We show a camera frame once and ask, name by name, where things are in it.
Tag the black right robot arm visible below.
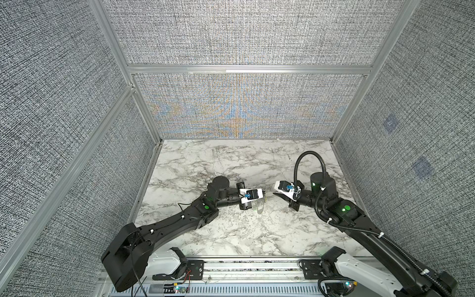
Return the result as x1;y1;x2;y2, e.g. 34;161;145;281
274;173;457;297

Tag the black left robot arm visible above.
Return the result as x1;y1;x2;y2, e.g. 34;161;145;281
101;176;265;292

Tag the aluminium horizontal back bar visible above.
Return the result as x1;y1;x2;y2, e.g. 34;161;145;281
127;64;372;75

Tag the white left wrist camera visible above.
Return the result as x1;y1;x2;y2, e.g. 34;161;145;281
239;188;265;204

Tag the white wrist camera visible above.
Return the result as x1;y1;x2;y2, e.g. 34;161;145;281
274;181;302;199
239;188;265;204

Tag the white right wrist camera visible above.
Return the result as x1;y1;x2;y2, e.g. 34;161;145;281
274;181;302;199

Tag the black corrugated cable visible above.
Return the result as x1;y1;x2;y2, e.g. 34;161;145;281
294;150;327;190

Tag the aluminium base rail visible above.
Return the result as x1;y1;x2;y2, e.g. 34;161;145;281
92;255;416;297

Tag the aluminium left wall bar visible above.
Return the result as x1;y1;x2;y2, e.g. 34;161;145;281
1;85;133;291

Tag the aluminium corner post right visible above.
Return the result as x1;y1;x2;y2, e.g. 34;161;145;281
330;0;420;144

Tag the aluminium corner post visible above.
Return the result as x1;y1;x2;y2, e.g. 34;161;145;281
88;0;163;144
330;0;420;144

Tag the aluminium corner post left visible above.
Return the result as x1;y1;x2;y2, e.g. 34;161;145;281
88;0;163;144

